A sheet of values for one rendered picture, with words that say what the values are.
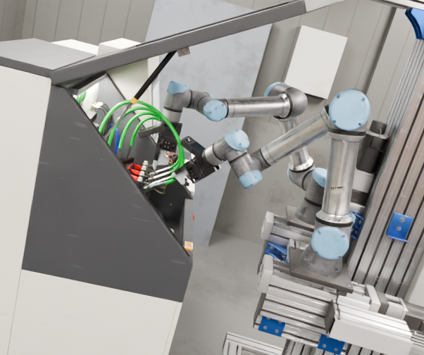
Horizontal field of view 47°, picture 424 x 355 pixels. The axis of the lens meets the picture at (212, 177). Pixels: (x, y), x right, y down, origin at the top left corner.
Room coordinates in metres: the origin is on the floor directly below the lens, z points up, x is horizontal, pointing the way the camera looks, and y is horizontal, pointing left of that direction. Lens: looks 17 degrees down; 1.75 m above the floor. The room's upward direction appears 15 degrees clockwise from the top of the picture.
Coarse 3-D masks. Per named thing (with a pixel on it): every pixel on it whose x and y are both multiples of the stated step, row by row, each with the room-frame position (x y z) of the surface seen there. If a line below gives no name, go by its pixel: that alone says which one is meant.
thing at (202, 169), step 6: (204, 150) 1.65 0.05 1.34; (204, 156) 1.63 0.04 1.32; (186, 162) 1.68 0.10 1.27; (192, 162) 1.67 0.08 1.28; (198, 162) 1.67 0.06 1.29; (204, 162) 1.66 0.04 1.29; (192, 168) 1.67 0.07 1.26; (198, 168) 1.66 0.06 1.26; (204, 168) 1.67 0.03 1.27; (210, 168) 1.65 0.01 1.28; (216, 168) 1.65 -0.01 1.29; (192, 174) 1.68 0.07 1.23; (198, 174) 1.66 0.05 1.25; (204, 174) 1.66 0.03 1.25; (210, 174) 1.65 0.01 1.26; (192, 180) 1.67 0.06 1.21; (198, 180) 1.66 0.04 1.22
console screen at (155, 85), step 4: (156, 80) 2.64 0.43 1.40; (152, 84) 2.38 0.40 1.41; (156, 84) 2.64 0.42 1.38; (152, 88) 2.38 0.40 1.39; (156, 88) 2.63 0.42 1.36; (152, 92) 2.37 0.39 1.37; (156, 92) 2.63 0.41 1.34; (152, 96) 2.37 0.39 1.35; (156, 96) 2.62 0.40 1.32; (152, 100) 2.36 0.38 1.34; (156, 100) 2.62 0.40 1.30; (152, 104) 2.36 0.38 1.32; (156, 104) 2.62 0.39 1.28; (152, 120) 2.35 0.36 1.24; (156, 120) 2.60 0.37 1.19; (152, 124) 2.35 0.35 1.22; (156, 124) 2.59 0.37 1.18; (152, 136) 2.36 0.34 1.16; (156, 136) 2.59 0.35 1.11
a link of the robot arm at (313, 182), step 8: (320, 168) 2.17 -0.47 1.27; (304, 176) 2.17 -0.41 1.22; (312, 176) 2.12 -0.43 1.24; (320, 176) 2.09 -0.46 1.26; (304, 184) 2.15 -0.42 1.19; (312, 184) 2.10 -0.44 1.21; (320, 184) 2.08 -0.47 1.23; (312, 192) 2.09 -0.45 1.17; (320, 192) 2.08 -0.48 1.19; (312, 200) 2.08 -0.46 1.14; (320, 200) 2.08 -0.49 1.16
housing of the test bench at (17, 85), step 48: (0, 48) 1.61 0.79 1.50; (48, 48) 1.94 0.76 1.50; (96, 48) 2.74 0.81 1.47; (0, 96) 1.47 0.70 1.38; (48, 96) 1.49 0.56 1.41; (0, 144) 1.47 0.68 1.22; (0, 192) 1.48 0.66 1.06; (0, 240) 1.48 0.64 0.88; (0, 288) 1.48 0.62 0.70; (0, 336) 1.49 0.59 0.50
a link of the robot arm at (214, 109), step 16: (208, 96) 1.85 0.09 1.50; (272, 96) 1.94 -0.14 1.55; (288, 96) 1.95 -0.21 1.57; (304, 96) 2.01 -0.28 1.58; (208, 112) 1.76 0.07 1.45; (224, 112) 1.78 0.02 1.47; (240, 112) 1.84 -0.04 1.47; (256, 112) 1.88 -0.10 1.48; (272, 112) 1.91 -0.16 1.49; (288, 112) 1.94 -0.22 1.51
